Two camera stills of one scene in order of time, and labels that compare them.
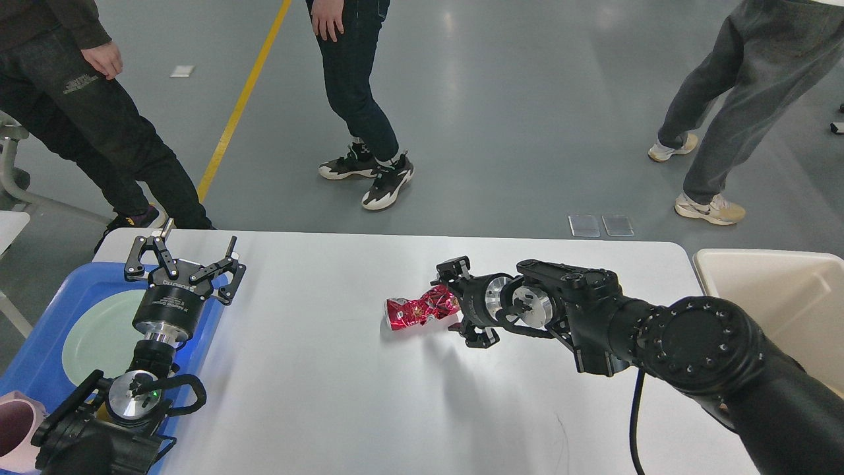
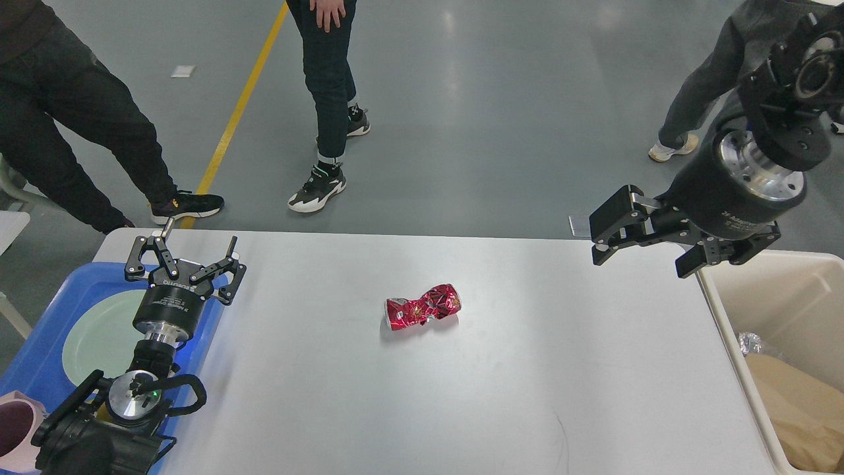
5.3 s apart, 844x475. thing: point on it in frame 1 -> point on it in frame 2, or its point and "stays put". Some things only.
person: (349, 31) -> (324, 29)
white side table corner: (11, 223) stays put
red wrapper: (438, 302) stays put
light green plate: (103, 337) stays put
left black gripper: (176, 302) stays put
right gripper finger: (475, 337) -> (628, 216)
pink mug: (20, 417) stays put
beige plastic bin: (797, 297) stays put
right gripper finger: (452, 270) -> (714, 250)
